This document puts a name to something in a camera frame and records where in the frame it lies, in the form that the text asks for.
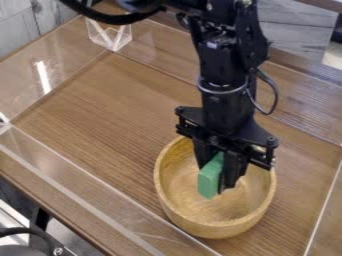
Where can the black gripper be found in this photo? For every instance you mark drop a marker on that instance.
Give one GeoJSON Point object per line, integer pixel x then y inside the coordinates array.
{"type": "Point", "coordinates": [222, 126]}

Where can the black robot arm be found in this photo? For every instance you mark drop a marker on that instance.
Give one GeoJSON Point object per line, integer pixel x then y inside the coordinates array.
{"type": "Point", "coordinates": [232, 48]}

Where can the clear acrylic front wall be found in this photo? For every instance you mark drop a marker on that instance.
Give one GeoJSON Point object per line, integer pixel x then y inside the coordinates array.
{"type": "Point", "coordinates": [114, 222]}

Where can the clear acrylic corner bracket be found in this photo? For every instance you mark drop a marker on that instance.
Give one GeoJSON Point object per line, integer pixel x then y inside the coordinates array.
{"type": "Point", "coordinates": [111, 38]}

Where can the brown wooden bowl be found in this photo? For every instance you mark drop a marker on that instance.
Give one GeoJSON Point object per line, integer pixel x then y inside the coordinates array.
{"type": "Point", "coordinates": [216, 218]}

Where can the black table leg bracket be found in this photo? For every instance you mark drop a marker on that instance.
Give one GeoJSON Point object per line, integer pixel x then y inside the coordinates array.
{"type": "Point", "coordinates": [41, 241]}

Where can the green rectangular block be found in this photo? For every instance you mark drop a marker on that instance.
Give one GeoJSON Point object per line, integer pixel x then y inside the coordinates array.
{"type": "Point", "coordinates": [208, 176]}

